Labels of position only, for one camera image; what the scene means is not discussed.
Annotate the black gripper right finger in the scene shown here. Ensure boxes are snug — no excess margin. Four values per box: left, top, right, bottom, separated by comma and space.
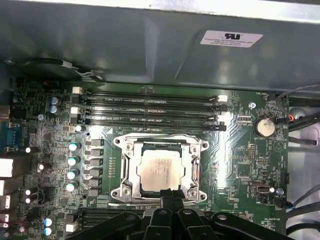
172, 189, 287, 240

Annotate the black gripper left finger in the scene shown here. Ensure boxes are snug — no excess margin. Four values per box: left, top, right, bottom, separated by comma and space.
79, 189, 174, 240

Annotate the silver CPU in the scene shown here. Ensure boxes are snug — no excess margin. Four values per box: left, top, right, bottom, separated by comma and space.
136, 142, 188, 199

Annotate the metal locking lever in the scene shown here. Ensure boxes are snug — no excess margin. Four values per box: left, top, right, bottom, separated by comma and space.
192, 149, 202, 188
121, 133, 201, 141

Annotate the CPU socket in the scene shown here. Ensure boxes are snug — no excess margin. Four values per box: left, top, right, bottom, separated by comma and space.
109, 132, 210, 205

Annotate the black RAM slot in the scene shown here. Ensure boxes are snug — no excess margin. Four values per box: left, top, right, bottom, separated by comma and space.
78, 206, 146, 216
81, 91, 228, 102
83, 120, 228, 132
81, 111, 227, 122
81, 101, 222, 112
79, 216, 121, 227

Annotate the green motherboard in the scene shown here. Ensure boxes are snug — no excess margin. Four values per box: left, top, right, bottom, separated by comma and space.
0, 79, 292, 240

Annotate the coin battery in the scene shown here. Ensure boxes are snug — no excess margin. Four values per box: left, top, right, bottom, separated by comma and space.
252, 116, 277, 138

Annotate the white label sticker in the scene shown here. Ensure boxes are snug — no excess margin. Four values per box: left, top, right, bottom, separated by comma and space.
199, 29, 265, 47

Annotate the black PC case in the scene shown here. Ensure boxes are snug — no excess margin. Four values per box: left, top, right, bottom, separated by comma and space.
0, 0, 320, 240

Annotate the thin grey wire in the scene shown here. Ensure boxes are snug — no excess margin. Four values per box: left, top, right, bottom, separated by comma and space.
277, 84, 320, 106

